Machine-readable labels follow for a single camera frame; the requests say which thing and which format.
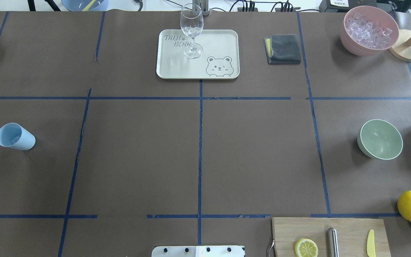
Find light green bowl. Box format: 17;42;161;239
357;119;404;160

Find light blue plastic cup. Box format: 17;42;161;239
0;123;36;150

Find blue bowl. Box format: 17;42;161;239
61;0;109;11

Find ice cubes in pink bowl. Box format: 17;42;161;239
345;13;394;49

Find pink bowl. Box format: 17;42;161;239
340;5;399;56

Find cream bear tray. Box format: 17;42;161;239
156;29;240;79

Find yellow sponge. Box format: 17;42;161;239
264;37;272;58

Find grey folded cloth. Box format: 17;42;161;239
264;34;301;65

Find clear wine glass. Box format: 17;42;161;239
181;3;204;59

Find lemon half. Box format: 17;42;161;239
294;238;319;257

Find metal cylinder tool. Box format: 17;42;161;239
327;227;339;257

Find yellow plastic fork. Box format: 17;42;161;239
82;0;96;11

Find wooden cutting board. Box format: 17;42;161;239
272;217;391;257

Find yellow plastic knife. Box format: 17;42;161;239
366;229;376;257

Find aluminium frame post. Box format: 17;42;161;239
192;0;210;16

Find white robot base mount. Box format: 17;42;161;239
151;245;246;257

